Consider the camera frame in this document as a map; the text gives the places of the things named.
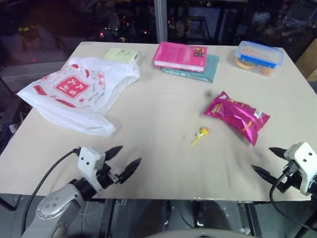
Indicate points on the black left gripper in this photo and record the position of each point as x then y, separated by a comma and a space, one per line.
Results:
105, 177

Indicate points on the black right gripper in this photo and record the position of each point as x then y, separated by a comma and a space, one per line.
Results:
292, 181

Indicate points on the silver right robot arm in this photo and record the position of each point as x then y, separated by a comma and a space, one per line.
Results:
314, 184

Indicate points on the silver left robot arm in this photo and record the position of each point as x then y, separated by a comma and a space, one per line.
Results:
60, 198

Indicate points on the pink snack packet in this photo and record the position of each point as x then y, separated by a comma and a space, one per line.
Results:
237, 115

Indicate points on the yellow lollipop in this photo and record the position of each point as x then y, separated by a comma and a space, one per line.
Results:
203, 131

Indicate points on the white red-printed plastic bag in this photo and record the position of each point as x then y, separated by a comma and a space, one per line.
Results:
71, 99

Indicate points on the light green pouch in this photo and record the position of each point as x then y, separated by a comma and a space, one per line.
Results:
120, 55

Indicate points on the clear blue-lidded food container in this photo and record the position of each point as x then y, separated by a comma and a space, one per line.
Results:
257, 57

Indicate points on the brown cardboard box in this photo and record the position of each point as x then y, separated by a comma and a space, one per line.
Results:
308, 62

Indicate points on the teal book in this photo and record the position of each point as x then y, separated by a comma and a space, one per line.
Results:
210, 68

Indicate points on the pink book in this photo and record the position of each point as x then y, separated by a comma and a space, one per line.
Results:
177, 55

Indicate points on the grey metal pillar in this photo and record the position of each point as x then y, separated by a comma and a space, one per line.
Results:
161, 21

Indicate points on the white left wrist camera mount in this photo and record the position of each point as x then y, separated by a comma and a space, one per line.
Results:
88, 158

